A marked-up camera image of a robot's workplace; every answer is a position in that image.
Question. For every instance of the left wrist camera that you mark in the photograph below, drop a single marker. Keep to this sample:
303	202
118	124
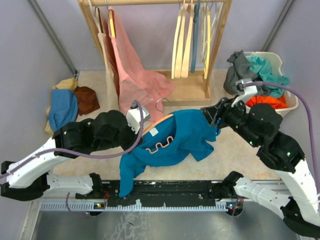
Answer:
134	118

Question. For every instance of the yellow shirt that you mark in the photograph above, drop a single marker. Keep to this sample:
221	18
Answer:
70	84

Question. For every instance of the orange shirt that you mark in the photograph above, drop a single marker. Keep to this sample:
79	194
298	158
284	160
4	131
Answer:
276	103

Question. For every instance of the white laundry basket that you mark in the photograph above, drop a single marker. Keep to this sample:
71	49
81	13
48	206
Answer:
273	91

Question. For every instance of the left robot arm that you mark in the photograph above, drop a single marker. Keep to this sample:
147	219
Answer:
31	178

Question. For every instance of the light blue ribbed shirt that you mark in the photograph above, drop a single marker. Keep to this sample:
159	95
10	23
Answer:
63	109

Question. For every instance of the yellow hanger holding pink shirt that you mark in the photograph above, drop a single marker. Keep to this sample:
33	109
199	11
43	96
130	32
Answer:
111	20

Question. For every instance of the light wooden hanger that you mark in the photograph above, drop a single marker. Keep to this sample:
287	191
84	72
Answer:
186	55

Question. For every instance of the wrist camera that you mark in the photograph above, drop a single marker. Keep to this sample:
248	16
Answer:
245	91
134	118

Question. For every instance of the wooden clothes rack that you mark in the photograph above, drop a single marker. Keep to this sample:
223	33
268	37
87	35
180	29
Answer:
191	91

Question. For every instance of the teal shirt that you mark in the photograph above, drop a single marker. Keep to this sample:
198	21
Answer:
264	71

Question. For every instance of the blue t-shirt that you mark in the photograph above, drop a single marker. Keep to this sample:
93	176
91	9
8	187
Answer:
192	135

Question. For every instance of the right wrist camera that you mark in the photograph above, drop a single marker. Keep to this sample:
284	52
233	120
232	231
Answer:
245	91

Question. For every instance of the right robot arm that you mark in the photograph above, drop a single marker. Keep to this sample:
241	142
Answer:
259	127

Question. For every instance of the cream wooden hanger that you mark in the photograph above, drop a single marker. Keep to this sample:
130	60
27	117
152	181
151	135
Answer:
177	52

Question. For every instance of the beige hanging t-shirt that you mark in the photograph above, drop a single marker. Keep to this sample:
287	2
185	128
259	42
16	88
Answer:
111	70

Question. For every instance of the orange hanger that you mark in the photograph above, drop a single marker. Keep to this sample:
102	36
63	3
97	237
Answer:
155	131

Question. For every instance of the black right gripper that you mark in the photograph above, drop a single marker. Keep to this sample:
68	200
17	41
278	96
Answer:
221	110

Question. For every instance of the white hanger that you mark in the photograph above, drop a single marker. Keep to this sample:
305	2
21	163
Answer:
213	27

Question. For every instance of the brown shirt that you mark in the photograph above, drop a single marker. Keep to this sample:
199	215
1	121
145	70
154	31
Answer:
87	100

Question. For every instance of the grey shirt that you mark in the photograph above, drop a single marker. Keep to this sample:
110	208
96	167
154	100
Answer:
239	69

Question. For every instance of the blue hanger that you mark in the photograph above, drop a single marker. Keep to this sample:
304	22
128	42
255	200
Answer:
195	36

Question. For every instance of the pink hanging t-shirt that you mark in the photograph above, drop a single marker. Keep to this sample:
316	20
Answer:
135	82

